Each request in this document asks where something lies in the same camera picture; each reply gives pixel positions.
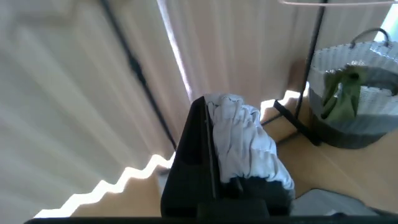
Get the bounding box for black clothes rack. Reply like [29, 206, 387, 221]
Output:
[99, 0, 327, 151]

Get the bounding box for beige curtain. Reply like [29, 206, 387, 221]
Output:
[0, 0, 392, 218]

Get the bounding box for pink clothes hanger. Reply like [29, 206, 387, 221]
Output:
[278, 0, 398, 7]

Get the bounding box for pale grey shorts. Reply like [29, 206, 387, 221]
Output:
[157, 93, 380, 217]

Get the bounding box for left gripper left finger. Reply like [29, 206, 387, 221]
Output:
[160, 96, 218, 218]

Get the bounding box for green garment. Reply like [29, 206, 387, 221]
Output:
[320, 64, 368, 124]

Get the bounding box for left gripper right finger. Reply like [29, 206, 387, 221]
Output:
[217, 177, 293, 218]

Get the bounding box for white laundry basket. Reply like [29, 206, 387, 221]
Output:
[307, 27, 398, 149]

